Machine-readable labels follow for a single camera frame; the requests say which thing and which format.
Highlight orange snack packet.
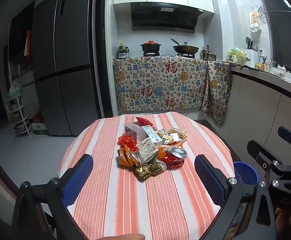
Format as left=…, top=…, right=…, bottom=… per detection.
left=118, top=146, right=139, bottom=168

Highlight seasoning bottle rack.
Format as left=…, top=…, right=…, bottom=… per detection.
left=116, top=42, right=131, bottom=59

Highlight person's left hand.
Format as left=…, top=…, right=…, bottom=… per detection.
left=103, top=234, right=146, bottom=240

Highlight white knife block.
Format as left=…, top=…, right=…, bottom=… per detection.
left=244, top=37, right=261, bottom=64

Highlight dark window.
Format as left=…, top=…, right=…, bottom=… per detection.
left=254, top=0, right=291, bottom=78

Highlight red wrapper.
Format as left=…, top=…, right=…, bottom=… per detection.
left=118, top=134, right=138, bottom=152

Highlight clear pastry wrapper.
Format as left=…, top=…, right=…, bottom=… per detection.
left=167, top=127, right=188, bottom=140

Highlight orange striped tablecloth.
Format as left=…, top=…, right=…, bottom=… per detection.
left=58, top=112, right=236, bottom=240

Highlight open shelf unit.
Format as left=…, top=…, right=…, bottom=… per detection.
left=8, top=5, right=36, bottom=80

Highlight kitchen counter cabinet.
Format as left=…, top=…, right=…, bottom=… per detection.
left=219, top=64, right=291, bottom=155

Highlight small orange wrapper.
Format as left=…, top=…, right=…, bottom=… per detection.
left=158, top=145, right=171, bottom=159

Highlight grey refrigerator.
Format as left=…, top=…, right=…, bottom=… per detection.
left=32, top=0, right=106, bottom=137

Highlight crushed red can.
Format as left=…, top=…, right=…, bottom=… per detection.
left=163, top=147, right=188, bottom=170

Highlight white green drink carton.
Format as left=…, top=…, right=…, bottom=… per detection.
left=142, top=125, right=162, bottom=144

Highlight narrow patterned cloth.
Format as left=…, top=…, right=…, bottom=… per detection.
left=202, top=60, right=232, bottom=128

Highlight black range hood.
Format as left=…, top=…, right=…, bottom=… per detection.
left=130, top=2, right=203, bottom=33

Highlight colourful hexagon rug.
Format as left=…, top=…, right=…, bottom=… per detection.
left=229, top=200, right=252, bottom=240

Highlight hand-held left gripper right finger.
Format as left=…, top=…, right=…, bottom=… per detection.
left=194, top=154, right=277, bottom=240

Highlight steel pot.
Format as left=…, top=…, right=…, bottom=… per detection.
left=200, top=51, right=219, bottom=61

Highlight hanging yellow bag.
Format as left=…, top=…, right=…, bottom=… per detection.
left=249, top=9, right=263, bottom=33

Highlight white storage rack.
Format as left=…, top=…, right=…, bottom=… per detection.
left=5, top=82, right=32, bottom=137

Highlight white carton with purple print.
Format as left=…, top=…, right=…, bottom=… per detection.
left=124, top=122, right=148, bottom=140

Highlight gold foil wrapper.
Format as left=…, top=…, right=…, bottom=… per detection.
left=135, top=161, right=167, bottom=180

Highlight blue plastic basket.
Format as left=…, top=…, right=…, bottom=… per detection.
left=233, top=161, right=259, bottom=185

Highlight cardboard box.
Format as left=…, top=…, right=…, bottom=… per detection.
left=32, top=122, right=49, bottom=135

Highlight hanging metal trivet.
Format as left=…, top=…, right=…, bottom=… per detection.
left=255, top=5, right=268, bottom=19

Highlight orange hanging cloth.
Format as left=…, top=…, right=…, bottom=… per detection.
left=24, top=30, right=32, bottom=55

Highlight large patterned cloth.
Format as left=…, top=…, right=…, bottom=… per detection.
left=113, top=55, right=209, bottom=117

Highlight black wok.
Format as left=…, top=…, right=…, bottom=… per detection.
left=173, top=42, right=200, bottom=55

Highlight floral paper box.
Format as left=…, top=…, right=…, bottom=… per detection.
left=137, top=139, right=159, bottom=163

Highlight black clay pot red lid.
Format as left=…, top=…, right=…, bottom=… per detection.
left=140, top=40, right=162, bottom=54

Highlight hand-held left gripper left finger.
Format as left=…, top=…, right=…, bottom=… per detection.
left=12, top=154, right=94, bottom=240

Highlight pastel plastic containers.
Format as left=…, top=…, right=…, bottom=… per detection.
left=227, top=47, right=251, bottom=64

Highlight red snack packet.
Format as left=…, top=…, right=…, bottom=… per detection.
left=135, top=116, right=153, bottom=127

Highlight yellow white wrapper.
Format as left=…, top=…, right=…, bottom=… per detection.
left=157, top=129, right=172, bottom=144

